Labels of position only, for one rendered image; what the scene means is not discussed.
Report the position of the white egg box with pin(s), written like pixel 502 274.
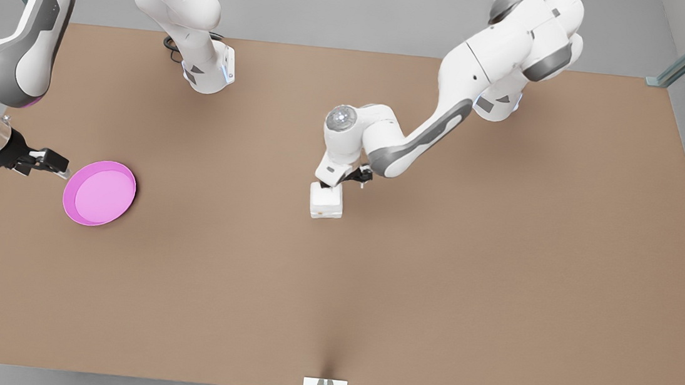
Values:
pixel 326 202

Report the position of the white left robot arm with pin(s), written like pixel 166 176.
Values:
pixel 493 62

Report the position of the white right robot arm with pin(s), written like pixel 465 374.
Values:
pixel 172 0

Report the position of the pink round plate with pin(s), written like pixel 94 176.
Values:
pixel 100 193

